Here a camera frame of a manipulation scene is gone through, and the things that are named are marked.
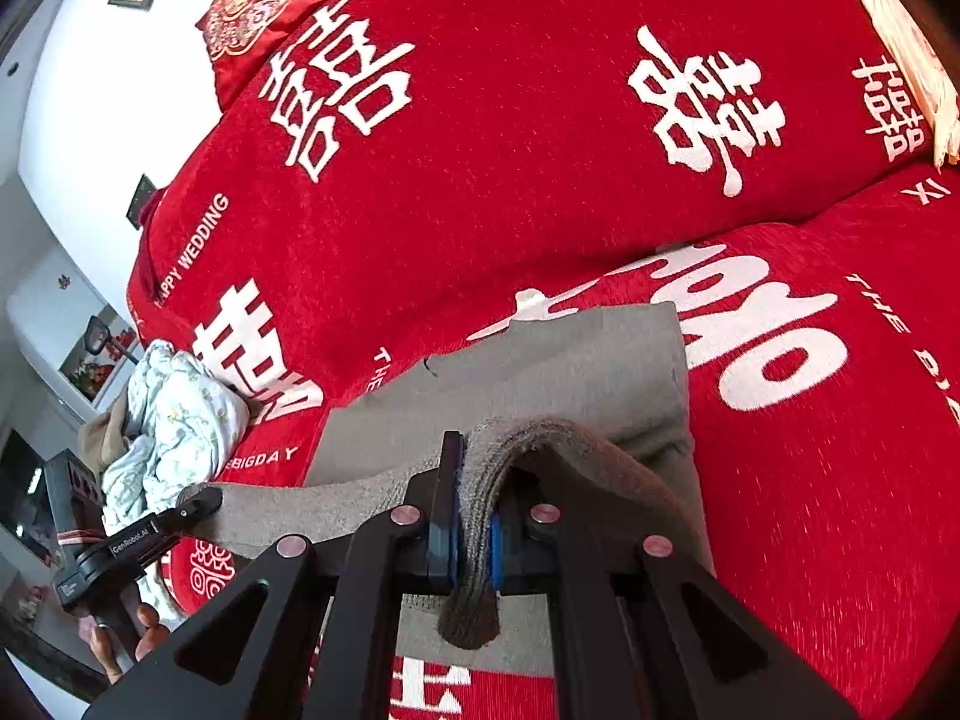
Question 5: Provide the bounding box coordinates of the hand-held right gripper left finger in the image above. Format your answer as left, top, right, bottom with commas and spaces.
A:
79, 431, 466, 720

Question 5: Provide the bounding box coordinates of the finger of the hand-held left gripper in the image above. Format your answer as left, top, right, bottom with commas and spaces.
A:
174, 486, 226, 524

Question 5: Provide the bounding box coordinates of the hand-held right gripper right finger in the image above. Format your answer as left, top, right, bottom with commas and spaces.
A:
491, 457, 863, 720

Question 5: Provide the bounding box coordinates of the grey knit sweater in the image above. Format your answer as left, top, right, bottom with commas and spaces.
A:
176, 301, 717, 676

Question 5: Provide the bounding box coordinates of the person's left hand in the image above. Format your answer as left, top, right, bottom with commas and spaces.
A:
88, 602, 172, 685

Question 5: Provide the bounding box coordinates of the floral white cloth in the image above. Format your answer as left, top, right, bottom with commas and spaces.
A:
101, 339, 252, 533

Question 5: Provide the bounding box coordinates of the beige cloth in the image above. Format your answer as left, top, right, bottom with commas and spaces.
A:
77, 397, 132, 488

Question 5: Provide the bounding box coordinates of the dark television screen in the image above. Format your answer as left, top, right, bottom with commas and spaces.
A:
0, 427, 57, 563

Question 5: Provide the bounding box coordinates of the white shelf cabinet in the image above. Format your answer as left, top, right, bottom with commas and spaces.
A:
6, 244, 143, 425

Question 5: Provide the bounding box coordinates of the red printed sofa blanket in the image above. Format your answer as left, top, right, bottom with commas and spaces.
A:
124, 0, 960, 720

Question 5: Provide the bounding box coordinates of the red embroidered pillow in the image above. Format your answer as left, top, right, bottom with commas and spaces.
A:
195, 0, 383, 110

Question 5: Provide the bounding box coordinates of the cream folded cloth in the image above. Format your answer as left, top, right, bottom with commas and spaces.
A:
853, 0, 960, 166

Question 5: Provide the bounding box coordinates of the dark wall socket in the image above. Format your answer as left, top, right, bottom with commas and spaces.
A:
127, 174, 157, 232

